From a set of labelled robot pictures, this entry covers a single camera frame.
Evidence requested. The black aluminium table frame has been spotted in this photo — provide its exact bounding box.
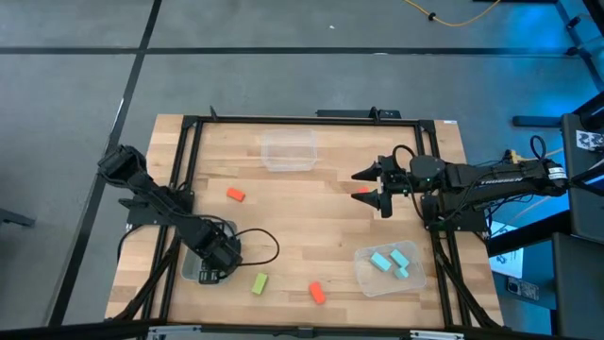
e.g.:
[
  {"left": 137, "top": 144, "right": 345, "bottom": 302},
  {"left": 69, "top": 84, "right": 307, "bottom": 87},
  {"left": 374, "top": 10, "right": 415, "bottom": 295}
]
[{"left": 106, "top": 112, "right": 504, "bottom": 332}]

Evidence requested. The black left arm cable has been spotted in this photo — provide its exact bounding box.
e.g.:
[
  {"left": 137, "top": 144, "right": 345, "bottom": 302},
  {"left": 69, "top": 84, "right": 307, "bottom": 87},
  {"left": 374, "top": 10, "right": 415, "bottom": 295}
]
[{"left": 226, "top": 228, "right": 280, "bottom": 268}]

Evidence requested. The black equipment case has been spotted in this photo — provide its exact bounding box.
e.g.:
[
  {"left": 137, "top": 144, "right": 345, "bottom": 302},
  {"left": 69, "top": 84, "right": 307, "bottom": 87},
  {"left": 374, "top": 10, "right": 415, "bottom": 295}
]
[{"left": 560, "top": 111, "right": 604, "bottom": 245}]

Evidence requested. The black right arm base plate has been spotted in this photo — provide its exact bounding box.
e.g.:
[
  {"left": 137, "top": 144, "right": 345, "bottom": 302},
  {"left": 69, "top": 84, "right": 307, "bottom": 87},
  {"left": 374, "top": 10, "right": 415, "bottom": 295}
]
[{"left": 421, "top": 191, "right": 490, "bottom": 232}]

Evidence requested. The yellow power cable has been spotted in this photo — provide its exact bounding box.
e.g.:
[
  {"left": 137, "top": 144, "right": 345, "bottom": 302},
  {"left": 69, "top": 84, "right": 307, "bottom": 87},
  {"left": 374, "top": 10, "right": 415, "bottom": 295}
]
[{"left": 516, "top": 146, "right": 566, "bottom": 162}]

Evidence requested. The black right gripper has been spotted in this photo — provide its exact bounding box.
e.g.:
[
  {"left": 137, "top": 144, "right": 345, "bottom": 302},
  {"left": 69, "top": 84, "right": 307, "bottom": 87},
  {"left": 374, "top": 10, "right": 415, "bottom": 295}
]
[{"left": 350, "top": 161, "right": 412, "bottom": 219}]

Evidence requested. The black floor leg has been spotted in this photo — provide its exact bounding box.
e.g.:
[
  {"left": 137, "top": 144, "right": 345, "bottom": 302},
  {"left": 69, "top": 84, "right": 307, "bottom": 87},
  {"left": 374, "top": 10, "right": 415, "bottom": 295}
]
[{"left": 0, "top": 207, "right": 37, "bottom": 229}]

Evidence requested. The blue block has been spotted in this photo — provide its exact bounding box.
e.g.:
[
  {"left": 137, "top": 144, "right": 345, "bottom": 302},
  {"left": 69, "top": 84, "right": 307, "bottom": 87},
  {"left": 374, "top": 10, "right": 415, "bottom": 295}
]
[
  {"left": 389, "top": 248, "right": 411, "bottom": 269},
  {"left": 369, "top": 251, "right": 393, "bottom": 273}
]

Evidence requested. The black bar bracket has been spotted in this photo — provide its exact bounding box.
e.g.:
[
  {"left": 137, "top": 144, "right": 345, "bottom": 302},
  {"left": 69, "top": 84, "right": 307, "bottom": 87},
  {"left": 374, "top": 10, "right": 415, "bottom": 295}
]
[{"left": 314, "top": 106, "right": 403, "bottom": 120}]

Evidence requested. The yellow floor cable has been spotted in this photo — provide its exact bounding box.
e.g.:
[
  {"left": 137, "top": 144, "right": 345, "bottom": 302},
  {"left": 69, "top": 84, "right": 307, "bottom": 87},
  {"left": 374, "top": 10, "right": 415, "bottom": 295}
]
[{"left": 403, "top": 0, "right": 502, "bottom": 28}]

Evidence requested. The black label plate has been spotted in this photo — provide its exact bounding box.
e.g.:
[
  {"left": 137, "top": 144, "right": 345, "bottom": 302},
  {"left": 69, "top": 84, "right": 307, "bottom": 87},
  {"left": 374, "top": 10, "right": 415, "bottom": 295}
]
[{"left": 505, "top": 276, "right": 541, "bottom": 302}]

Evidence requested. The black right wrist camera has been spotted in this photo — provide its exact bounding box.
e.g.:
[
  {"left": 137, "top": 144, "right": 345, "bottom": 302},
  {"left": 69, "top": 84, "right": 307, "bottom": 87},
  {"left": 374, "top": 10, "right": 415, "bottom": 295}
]
[{"left": 380, "top": 154, "right": 403, "bottom": 174}]

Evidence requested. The green block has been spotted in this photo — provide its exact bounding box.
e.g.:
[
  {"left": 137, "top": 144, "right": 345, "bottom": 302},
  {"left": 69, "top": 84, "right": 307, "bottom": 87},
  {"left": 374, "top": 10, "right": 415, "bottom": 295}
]
[{"left": 250, "top": 272, "right": 270, "bottom": 297}]

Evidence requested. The clear plastic bin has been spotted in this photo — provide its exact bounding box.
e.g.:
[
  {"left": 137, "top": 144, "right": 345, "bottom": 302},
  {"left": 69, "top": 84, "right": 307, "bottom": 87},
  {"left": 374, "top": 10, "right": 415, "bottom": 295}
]
[
  {"left": 353, "top": 239, "right": 428, "bottom": 298},
  {"left": 260, "top": 128, "right": 318, "bottom": 173}
]

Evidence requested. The grey plastic bin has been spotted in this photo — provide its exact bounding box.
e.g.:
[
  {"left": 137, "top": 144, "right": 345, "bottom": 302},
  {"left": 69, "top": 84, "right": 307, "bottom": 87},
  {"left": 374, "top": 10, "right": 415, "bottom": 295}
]
[{"left": 180, "top": 215, "right": 240, "bottom": 286}]

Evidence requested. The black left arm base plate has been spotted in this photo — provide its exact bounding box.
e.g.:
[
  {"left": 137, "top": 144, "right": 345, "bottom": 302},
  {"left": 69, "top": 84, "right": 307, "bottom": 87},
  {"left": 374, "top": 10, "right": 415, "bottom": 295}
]
[{"left": 118, "top": 188, "right": 195, "bottom": 227}]

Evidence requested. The white paper sheet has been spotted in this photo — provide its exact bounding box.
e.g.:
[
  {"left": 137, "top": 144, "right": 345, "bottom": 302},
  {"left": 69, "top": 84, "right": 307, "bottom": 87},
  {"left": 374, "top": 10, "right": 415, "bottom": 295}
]
[{"left": 489, "top": 221, "right": 525, "bottom": 280}]

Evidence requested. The long orange block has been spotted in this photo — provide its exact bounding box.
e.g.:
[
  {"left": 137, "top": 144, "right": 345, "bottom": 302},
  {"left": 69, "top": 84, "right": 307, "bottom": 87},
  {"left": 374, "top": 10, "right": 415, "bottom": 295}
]
[{"left": 308, "top": 280, "right": 327, "bottom": 306}]

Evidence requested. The white marker paper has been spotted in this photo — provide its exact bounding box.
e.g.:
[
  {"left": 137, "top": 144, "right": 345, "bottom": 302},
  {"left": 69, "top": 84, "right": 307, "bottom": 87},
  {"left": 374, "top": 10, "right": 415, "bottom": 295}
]
[{"left": 575, "top": 129, "right": 604, "bottom": 152}]

